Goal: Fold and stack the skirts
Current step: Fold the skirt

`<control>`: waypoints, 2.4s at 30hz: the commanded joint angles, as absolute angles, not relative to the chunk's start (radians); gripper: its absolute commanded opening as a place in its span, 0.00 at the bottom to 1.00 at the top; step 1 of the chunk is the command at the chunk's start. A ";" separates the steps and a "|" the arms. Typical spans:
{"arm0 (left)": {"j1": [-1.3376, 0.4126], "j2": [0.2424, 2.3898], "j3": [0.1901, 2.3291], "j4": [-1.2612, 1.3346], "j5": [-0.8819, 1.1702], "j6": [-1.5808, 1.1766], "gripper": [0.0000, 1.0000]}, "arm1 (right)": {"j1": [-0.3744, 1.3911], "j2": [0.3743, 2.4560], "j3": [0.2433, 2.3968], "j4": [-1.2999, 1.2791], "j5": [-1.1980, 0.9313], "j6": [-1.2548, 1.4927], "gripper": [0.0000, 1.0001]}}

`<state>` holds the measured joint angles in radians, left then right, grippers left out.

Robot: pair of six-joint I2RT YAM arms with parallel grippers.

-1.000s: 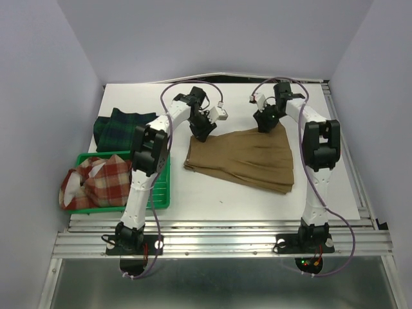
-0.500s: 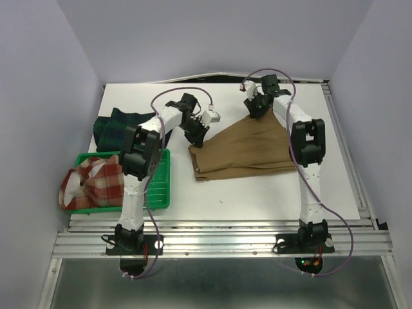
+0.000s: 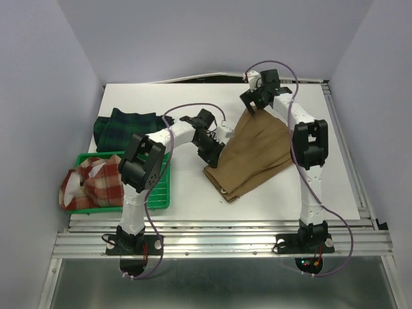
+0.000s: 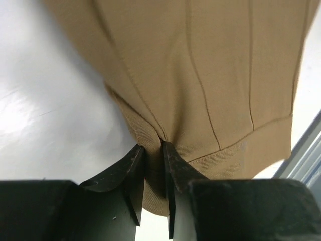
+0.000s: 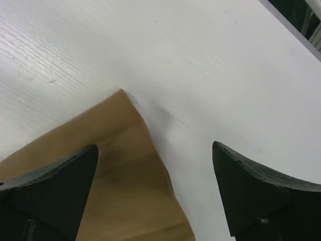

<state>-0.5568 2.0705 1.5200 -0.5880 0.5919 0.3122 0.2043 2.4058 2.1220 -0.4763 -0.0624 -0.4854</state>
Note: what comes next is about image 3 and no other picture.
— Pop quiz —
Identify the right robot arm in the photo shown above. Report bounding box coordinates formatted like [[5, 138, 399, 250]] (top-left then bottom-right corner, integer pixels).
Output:
[[240, 70, 329, 254]]

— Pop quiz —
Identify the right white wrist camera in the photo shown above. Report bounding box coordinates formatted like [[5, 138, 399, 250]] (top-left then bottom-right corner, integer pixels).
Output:
[[243, 70, 262, 92]]

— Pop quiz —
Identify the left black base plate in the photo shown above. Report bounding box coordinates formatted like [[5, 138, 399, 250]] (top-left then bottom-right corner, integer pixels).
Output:
[[101, 234, 163, 256]]

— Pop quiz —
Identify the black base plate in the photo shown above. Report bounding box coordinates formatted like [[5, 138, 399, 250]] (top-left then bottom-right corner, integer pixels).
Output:
[[101, 234, 163, 256], [272, 233, 335, 255]]

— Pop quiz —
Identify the red plaid skirt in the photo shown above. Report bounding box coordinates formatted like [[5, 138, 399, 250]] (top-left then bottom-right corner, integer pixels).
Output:
[[59, 154, 124, 211]]

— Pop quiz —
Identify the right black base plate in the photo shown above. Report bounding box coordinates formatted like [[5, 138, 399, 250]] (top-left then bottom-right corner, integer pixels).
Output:
[[272, 233, 335, 255]]

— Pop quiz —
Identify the aluminium frame rail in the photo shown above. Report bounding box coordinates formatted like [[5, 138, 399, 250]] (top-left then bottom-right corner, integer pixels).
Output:
[[39, 82, 407, 308]]

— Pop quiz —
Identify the green plaid skirt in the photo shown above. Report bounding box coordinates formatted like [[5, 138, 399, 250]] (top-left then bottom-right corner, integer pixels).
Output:
[[93, 108, 166, 152]]

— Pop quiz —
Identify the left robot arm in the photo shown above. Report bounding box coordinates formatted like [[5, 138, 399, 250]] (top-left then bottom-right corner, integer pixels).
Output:
[[102, 109, 233, 256]]

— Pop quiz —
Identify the tan pleated skirt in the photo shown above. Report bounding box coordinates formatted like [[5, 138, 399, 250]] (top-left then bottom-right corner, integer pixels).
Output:
[[203, 110, 292, 203]]

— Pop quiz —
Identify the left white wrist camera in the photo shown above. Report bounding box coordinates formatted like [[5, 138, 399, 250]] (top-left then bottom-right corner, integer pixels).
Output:
[[215, 120, 234, 142]]

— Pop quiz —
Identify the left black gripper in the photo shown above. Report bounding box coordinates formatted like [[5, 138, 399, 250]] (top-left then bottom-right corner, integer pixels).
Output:
[[193, 135, 225, 169]]

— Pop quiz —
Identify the green plastic tray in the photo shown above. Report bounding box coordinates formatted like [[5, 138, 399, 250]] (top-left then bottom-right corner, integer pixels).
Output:
[[68, 151, 171, 214]]

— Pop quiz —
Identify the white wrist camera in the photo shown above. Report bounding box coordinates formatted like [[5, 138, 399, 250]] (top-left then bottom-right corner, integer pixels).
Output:
[[243, 70, 262, 92], [215, 120, 234, 142]]

